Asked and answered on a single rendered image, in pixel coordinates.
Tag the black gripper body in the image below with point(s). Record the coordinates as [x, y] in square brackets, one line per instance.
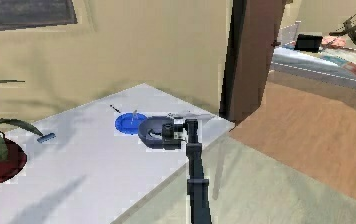
[167, 131]

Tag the bed with patterned cover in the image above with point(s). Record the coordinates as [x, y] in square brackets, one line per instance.
[319, 68]

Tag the dark red plant pot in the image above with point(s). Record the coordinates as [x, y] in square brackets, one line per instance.
[6, 165]

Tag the dark grey bowl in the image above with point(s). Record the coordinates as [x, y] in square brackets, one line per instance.
[151, 125]

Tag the blue plate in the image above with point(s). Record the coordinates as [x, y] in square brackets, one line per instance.
[127, 124]

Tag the dark framed wall picture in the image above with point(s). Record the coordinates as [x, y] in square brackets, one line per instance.
[29, 13]

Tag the grey fork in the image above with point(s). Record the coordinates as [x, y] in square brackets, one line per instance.
[134, 115]

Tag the grey knife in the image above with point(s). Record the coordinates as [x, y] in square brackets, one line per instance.
[189, 115]

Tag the black laptop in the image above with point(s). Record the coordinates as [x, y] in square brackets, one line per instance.
[308, 42]

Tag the pink pillow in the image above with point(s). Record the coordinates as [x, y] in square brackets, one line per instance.
[333, 42]

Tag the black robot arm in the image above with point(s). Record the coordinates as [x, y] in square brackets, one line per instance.
[196, 173]

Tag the blue grey remote control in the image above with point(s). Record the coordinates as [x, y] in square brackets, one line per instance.
[46, 137]

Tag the dark spiky house plant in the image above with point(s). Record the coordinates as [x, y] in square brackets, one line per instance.
[352, 30]

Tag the brown room door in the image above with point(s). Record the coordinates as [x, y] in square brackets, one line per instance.
[252, 60]

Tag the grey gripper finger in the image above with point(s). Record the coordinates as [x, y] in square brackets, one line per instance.
[154, 134]

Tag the white table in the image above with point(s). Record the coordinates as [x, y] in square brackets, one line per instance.
[86, 160]

